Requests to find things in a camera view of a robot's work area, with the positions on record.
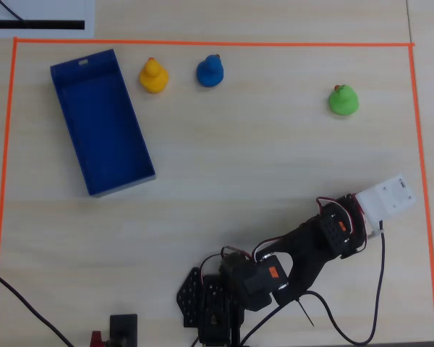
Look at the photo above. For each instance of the black zip tie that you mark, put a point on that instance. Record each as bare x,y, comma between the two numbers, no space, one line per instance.
304,311

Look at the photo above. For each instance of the yellow rubber duck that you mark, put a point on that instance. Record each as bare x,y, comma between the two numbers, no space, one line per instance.
153,77

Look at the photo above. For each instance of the white paper with black strip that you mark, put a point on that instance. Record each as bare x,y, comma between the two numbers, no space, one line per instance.
58,11

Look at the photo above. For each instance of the red clamp knob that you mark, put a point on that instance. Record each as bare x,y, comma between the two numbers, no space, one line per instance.
95,339

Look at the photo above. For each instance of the black clamp stand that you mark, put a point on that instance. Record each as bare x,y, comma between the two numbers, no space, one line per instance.
123,330

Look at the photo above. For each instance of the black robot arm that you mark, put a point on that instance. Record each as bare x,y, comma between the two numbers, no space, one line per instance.
304,253

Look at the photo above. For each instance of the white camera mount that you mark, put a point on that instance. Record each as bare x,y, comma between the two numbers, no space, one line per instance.
387,199

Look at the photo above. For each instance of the orange tape strip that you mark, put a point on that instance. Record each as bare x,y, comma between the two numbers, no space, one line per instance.
421,180
4,162
202,43

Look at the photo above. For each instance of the blue rubber duck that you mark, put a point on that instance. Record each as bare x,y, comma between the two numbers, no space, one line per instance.
209,72

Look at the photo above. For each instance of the blue plastic box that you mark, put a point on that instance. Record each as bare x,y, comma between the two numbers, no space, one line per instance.
101,126

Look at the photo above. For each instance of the green rubber duck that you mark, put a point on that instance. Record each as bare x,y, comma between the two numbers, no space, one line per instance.
343,101

